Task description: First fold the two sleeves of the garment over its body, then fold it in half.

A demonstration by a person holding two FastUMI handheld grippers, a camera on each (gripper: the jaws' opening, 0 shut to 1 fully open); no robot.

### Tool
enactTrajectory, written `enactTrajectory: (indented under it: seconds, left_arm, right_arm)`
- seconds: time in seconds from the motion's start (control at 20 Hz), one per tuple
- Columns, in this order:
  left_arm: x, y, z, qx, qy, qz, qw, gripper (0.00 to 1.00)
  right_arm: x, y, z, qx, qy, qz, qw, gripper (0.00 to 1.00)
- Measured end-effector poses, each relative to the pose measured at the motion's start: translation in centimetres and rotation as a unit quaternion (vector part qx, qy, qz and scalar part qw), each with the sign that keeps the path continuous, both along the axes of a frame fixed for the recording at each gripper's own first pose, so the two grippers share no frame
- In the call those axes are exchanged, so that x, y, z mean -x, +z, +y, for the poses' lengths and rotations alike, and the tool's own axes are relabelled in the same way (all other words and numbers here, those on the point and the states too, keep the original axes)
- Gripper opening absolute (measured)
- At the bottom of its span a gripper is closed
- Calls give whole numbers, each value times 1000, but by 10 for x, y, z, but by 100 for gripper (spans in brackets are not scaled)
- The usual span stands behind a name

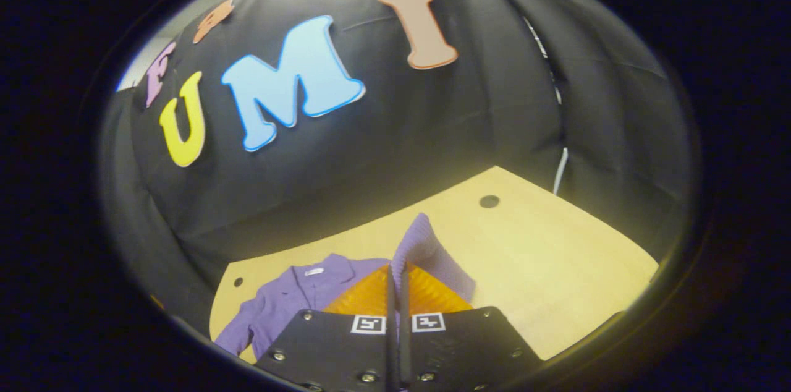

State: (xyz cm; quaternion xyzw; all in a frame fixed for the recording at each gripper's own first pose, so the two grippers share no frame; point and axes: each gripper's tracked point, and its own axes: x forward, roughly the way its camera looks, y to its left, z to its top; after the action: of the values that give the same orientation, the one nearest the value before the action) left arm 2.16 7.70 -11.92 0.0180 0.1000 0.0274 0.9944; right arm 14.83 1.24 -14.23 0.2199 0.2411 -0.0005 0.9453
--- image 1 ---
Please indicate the purple button shirt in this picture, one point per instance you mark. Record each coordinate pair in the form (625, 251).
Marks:
(290, 293)

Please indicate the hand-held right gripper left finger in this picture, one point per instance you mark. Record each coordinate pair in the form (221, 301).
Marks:
(334, 355)

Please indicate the black backdrop cloth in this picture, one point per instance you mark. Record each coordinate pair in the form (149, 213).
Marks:
(432, 126)

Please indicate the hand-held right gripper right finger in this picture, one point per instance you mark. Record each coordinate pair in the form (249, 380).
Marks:
(457, 355)

